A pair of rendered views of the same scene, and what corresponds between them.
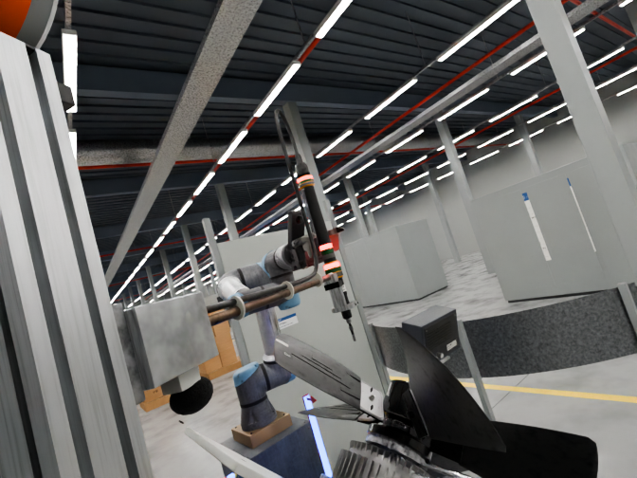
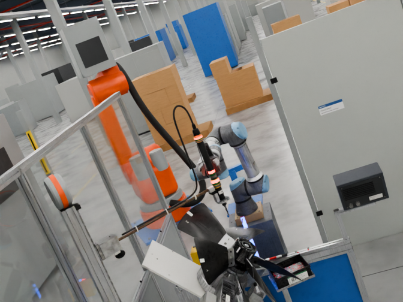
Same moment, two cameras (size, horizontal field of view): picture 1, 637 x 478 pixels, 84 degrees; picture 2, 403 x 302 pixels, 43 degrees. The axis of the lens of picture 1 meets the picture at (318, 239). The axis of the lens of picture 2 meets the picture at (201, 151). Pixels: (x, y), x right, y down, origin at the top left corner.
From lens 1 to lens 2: 215 cm
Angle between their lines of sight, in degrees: 52
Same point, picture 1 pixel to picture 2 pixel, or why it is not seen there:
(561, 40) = not seen: outside the picture
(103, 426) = (95, 265)
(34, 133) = (75, 224)
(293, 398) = (335, 171)
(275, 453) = not seen: hidden behind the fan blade
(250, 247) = (293, 38)
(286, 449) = not seen: hidden behind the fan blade
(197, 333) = (115, 245)
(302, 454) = (265, 235)
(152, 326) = (103, 247)
